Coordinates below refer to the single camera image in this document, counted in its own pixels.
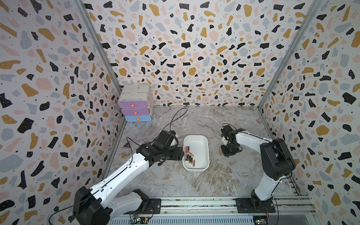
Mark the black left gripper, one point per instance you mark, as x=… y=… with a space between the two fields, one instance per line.
x=178 y=154

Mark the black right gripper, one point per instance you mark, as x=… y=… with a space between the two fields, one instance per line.
x=225 y=153

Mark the white plastic storage box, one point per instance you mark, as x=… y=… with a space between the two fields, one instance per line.
x=198 y=146

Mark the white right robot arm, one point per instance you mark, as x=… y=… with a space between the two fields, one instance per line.
x=277 y=162

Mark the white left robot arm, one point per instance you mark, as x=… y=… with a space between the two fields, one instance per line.
x=99 y=204

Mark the pastel mini drawer unit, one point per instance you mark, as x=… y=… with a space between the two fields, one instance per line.
x=136 y=102

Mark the right circuit board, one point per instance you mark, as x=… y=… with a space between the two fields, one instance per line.
x=260 y=220

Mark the circuit board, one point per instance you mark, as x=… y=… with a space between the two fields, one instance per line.
x=260 y=220
x=139 y=220

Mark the left circuit board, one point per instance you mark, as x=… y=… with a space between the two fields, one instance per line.
x=139 y=220

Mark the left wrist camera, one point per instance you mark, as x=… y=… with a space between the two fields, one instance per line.
x=167 y=138

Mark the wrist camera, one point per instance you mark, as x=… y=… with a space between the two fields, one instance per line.
x=167 y=138
x=227 y=132

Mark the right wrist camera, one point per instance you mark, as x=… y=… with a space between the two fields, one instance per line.
x=227 y=132

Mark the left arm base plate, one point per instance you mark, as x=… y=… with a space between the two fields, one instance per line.
x=149 y=206

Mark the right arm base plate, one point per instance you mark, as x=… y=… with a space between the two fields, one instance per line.
x=254 y=205

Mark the aluminium rail frame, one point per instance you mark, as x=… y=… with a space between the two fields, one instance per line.
x=290 y=210

